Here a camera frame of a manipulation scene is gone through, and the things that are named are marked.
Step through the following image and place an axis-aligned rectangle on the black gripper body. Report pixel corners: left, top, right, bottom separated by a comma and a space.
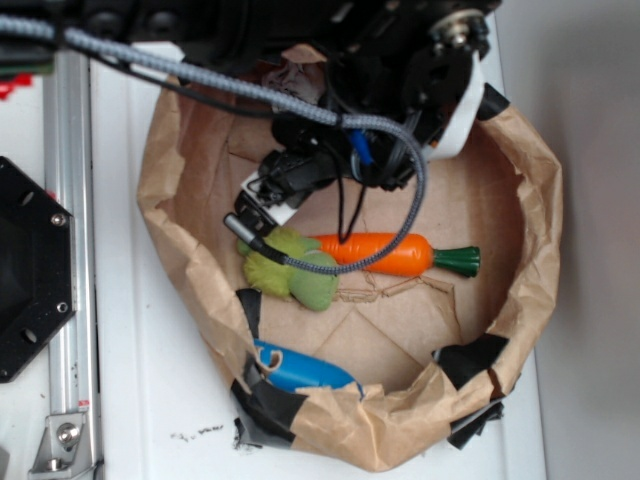
224, 9, 490, 245

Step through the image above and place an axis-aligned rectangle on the white paper ball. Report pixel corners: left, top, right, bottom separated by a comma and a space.
261, 61, 326, 105

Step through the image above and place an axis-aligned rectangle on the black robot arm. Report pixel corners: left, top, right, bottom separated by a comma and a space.
1, 0, 497, 246

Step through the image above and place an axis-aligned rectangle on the orange plastic toy carrot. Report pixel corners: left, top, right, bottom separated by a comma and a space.
314, 233, 481, 278

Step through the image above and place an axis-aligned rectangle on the green plush toy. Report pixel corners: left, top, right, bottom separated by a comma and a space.
237, 227, 339, 312

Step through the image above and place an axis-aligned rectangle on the brown paper bag bin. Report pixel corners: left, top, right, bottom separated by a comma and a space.
137, 91, 563, 472

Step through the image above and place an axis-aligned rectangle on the blue plastic toy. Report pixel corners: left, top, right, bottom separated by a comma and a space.
254, 339, 364, 399

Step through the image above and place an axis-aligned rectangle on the white tray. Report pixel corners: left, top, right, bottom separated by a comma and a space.
87, 0, 548, 480

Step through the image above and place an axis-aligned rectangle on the aluminium extrusion rail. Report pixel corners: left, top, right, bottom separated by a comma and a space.
29, 53, 104, 479

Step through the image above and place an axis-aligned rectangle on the black hexagonal mount plate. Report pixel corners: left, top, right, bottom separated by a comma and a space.
1, 157, 74, 384

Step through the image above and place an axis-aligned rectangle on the grey braided cable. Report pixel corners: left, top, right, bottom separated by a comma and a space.
0, 14, 430, 277

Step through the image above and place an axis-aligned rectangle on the metal corner bracket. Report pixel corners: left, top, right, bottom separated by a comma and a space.
27, 412, 102, 479

